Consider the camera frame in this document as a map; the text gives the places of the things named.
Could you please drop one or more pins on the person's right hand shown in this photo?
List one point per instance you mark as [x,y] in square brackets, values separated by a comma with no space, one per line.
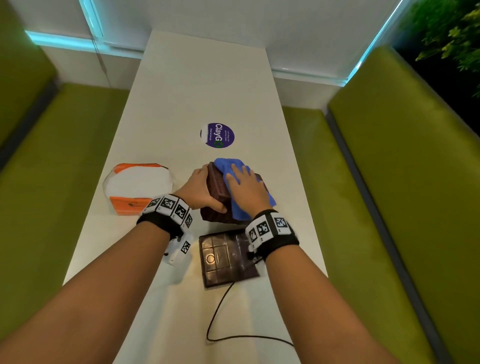
[249,197]

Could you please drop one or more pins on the person's left hand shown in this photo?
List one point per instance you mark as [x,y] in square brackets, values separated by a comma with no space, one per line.
[195,189]

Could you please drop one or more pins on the person's left thumb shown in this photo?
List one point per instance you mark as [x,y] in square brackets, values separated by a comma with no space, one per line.
[216,206]

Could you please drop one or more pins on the person's right little finger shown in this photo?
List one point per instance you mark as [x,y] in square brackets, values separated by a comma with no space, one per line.
[262,186]

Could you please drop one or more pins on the person's right middle finger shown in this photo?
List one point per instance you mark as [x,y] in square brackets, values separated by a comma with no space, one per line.
[246,175]

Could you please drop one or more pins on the person's right thumb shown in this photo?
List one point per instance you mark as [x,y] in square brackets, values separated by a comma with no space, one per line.
[229,184]

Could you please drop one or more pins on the brown plastic container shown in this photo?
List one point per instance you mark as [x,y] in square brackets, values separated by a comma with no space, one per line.
[215,187]

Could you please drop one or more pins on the blue cleaning cloth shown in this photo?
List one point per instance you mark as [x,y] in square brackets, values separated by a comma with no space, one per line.
[240,210]

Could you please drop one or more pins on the person's left forearm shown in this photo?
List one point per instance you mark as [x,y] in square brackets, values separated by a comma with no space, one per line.
[90,300]

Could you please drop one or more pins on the person's right forearm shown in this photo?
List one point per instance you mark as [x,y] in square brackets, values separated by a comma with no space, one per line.
[322,311]

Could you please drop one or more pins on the black marker wristband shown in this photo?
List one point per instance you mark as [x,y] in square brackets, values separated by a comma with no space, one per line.
[168,212]
[270,232]

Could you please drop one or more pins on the purple round sticker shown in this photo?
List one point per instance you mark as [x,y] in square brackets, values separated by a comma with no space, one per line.
[219,135]

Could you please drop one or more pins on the brown plastic lid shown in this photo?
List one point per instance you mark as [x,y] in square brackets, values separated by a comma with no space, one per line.
[225,258]

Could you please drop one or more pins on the orange and white packet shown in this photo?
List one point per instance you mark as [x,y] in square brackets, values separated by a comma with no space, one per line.
[135,183]

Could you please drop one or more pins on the green upholstered bench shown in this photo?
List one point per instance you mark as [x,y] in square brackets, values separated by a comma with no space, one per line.
[56,180]
[393,187]

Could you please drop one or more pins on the cyan light strip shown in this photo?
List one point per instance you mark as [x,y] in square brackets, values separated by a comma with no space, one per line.
[375,41]
[60,42]

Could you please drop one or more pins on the green leafy plant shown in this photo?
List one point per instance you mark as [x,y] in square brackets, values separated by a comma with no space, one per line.
[450,37]

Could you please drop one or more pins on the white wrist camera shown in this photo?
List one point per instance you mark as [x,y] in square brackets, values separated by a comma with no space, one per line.
[180,249]

